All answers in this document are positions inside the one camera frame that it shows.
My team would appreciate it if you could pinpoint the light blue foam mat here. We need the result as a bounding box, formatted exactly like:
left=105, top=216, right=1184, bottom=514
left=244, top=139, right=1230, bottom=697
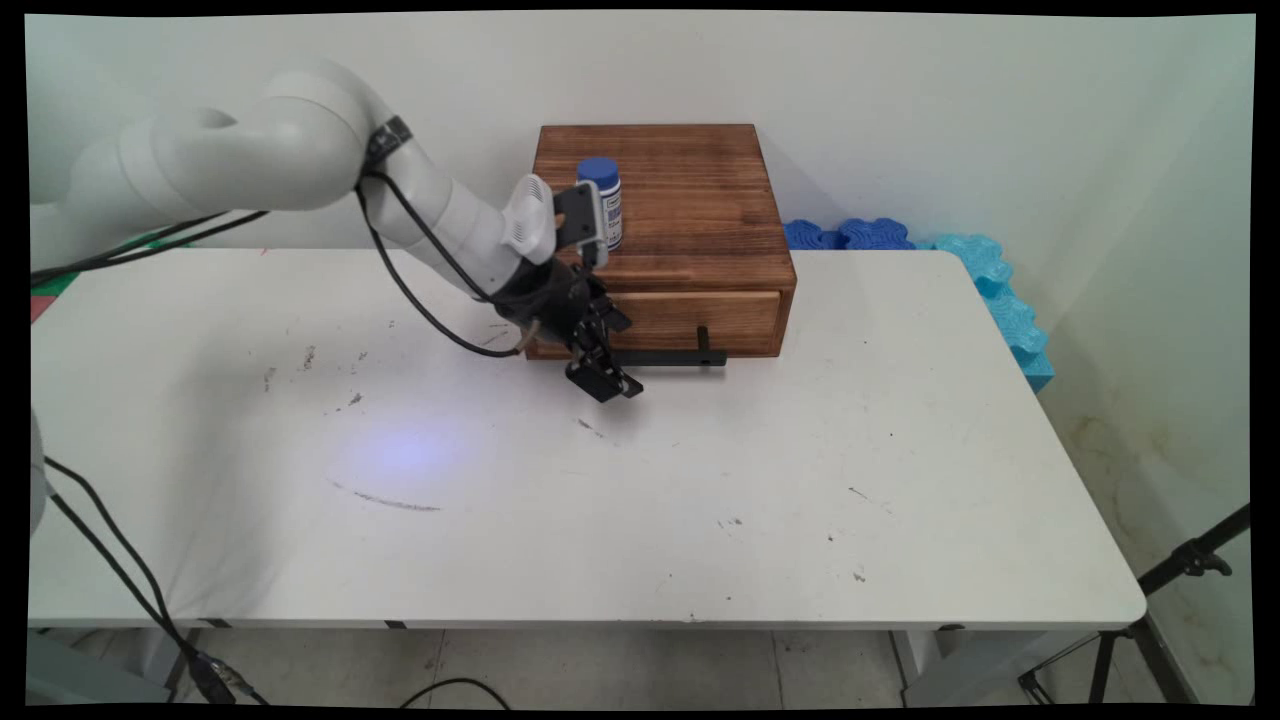
left=911, top=233, right=1057, bottom=394

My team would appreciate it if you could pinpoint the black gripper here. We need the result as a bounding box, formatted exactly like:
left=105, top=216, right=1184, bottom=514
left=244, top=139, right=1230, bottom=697
left=495, top=261, right=645, bottom=404

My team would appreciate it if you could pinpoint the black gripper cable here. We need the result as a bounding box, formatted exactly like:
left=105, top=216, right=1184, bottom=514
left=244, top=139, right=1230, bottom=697
left=355, top=180, right=528, bottom=359

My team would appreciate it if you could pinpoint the white table leg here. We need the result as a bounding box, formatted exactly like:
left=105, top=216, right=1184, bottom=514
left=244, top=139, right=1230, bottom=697
left=888, top=628, right=943, bottom=693
left=138, top=627, right=203, bottom=693

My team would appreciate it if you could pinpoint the black hanging cable bundle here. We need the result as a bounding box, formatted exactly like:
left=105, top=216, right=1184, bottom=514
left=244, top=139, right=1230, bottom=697
left=40, top=455, right=273, bottom=708

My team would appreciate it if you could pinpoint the black floor cable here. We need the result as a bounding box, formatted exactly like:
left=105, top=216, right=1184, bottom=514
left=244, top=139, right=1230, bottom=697
left=399, top=677, right=513, bottom=712

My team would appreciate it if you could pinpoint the green block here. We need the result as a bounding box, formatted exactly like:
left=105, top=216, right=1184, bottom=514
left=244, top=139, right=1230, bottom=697
left=29, top=232, right=191, bottom=298

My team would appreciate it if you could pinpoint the white bottle with blue cap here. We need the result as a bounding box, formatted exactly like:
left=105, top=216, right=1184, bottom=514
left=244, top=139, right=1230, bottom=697
left=576, top=156, right=625, bottom=252

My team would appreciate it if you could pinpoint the brown wooden drawer cabinet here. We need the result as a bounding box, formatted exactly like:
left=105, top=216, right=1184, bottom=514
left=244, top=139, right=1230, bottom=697
left=524, top=124, right=799, bottom=362

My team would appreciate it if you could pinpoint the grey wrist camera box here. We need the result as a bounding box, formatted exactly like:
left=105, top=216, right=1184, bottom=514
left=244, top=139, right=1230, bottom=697
left=551, top=180, right=610, bottom=270

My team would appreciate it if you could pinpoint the black tripod stand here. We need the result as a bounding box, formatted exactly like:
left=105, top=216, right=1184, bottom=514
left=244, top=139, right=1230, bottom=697
left=1017, top=502, right=1254, bottom=707

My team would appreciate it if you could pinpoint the black camera cable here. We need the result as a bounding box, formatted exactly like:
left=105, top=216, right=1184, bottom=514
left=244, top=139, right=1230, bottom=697
left=360, top=168, right=496, bottom=303

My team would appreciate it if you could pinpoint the black metal drawer handle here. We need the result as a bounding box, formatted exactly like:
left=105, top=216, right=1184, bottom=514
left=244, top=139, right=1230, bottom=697
left=610, top=325, right=730, bottom=370

